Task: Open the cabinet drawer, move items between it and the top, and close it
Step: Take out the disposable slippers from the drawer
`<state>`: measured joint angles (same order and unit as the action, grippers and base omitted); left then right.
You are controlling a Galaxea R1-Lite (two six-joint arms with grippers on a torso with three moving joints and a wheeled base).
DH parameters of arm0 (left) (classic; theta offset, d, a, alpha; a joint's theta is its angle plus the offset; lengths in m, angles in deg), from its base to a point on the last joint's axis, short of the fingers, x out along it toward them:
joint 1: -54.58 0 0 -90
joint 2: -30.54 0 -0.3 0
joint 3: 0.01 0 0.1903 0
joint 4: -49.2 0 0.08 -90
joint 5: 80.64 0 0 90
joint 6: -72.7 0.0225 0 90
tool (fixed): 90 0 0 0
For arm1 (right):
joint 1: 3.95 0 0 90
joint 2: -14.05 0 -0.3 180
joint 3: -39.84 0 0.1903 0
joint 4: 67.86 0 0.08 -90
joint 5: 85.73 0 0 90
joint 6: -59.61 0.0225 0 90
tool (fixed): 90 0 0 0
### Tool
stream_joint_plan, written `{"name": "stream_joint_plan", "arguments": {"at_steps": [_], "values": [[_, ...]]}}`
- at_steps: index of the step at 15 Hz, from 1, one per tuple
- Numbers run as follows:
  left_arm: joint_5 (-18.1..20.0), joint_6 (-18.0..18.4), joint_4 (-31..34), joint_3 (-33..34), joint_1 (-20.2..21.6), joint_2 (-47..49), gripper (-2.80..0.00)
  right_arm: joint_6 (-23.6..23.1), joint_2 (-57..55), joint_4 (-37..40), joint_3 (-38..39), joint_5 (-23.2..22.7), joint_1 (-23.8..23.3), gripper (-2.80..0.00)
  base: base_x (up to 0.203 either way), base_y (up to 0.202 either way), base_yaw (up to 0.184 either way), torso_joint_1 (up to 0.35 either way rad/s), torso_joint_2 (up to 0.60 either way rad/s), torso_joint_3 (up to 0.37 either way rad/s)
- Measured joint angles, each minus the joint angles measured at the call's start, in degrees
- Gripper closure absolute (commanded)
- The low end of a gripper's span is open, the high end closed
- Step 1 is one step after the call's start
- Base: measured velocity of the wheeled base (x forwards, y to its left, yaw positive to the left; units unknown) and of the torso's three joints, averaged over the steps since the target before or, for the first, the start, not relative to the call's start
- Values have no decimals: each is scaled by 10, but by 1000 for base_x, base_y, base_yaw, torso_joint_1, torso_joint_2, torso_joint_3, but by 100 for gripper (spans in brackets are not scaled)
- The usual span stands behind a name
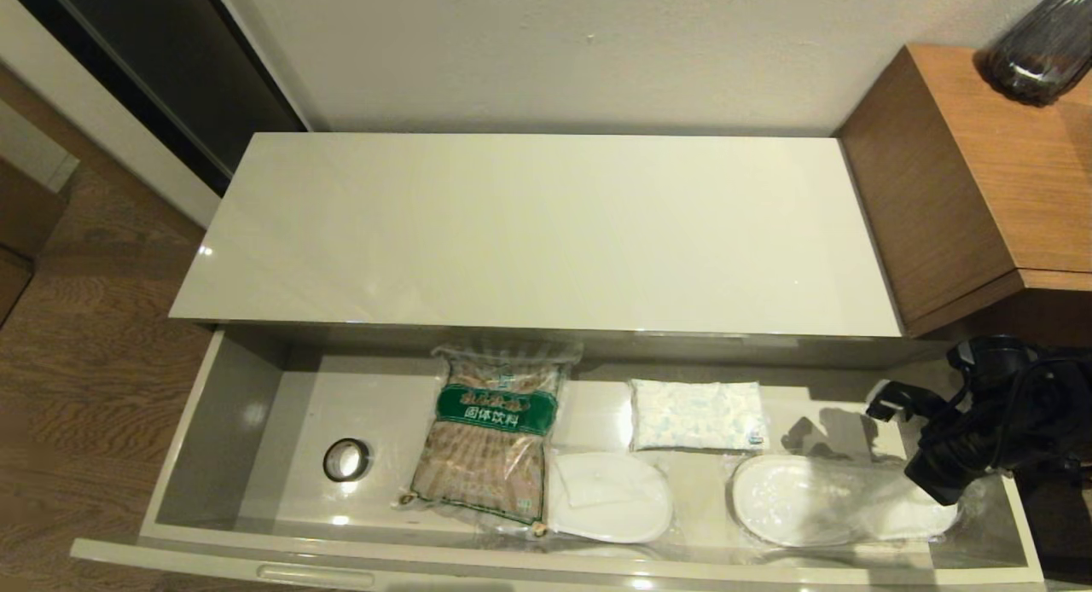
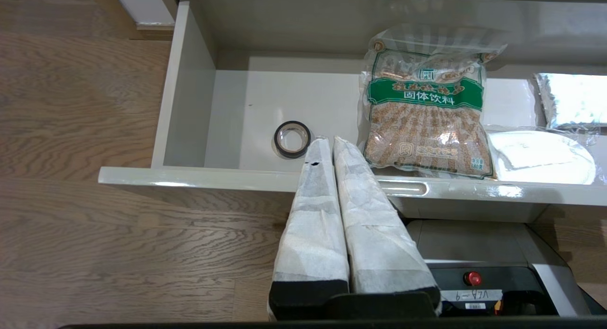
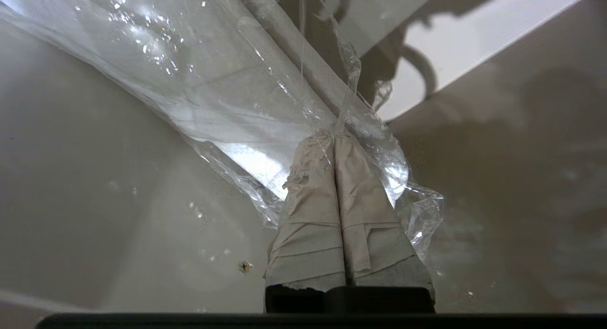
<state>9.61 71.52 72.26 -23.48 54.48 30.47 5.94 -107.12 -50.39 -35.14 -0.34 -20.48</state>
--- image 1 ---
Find white slippers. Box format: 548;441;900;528
546;449;677;546
727;451;963;550

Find white tissue pack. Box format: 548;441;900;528
629;379;769;453

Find glossy beige drawer cabinet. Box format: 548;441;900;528
169;131;905;344

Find brown wooden side cabinet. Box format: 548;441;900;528
836;44;1092;350

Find dark glass vase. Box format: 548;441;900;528
973;0;1092;108

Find green labelled drink powder bag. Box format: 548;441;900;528
394;340;584;529

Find black tape roll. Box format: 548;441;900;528
322;438;373;483

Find dark door panel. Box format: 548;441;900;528
0;0;310;199

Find brown wooden furniture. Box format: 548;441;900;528
0;161;69;320

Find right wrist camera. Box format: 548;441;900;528
865;379;922;424

